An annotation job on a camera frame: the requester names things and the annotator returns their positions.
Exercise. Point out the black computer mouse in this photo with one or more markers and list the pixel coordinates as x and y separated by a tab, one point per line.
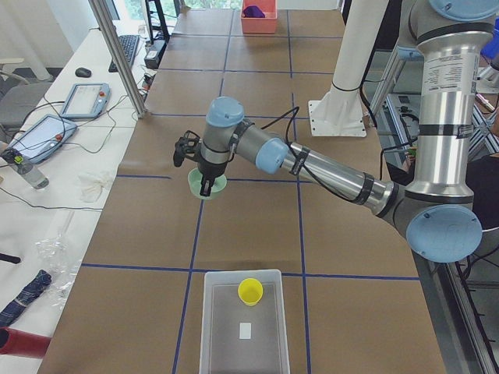
83	72

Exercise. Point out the yellow plastic cup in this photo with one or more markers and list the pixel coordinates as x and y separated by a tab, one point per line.
250	291

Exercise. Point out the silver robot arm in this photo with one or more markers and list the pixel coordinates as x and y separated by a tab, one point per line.
428	189

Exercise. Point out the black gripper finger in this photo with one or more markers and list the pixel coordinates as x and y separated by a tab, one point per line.
206	185

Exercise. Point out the teach pendant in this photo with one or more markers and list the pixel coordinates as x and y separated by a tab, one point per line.
44	138
85	101

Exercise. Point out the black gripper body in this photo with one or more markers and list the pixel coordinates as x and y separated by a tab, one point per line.
210	171

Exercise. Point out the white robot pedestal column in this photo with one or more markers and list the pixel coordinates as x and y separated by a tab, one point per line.
361	29

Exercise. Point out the crumpled clear plastic wrap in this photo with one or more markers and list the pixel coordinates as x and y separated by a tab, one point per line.
59	263

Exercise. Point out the aluminium frame post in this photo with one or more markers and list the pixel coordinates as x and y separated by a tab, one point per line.
104	21

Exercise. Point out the pink plastic tray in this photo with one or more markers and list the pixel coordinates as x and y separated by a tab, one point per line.
265	25

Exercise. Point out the clear plastic storage box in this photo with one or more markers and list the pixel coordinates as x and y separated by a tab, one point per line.
236	337

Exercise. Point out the black keyboard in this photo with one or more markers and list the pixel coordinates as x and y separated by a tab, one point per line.
129	44

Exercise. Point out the black desktop box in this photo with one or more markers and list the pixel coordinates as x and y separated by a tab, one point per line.
155	53

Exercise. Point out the far teach pendant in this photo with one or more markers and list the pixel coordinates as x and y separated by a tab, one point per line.
85	101

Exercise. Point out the near teach pendant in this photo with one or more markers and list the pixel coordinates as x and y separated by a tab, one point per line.
44	138

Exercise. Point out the purple cloth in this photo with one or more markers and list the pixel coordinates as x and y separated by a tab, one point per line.
253	11

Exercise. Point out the folded blue umbrella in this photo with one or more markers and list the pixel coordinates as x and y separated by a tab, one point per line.
28	295

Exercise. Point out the white pedestal base plate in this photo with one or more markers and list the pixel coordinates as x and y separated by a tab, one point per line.
338	113

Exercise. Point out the red cylinder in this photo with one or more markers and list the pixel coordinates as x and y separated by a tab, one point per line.
23	344

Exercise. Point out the pale green bowl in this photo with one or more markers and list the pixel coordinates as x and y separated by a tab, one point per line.
194	178

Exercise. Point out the person in black clothes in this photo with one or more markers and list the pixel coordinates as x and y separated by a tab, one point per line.
481	177

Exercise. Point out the clear water bottle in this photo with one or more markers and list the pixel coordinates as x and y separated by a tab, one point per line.
25	168

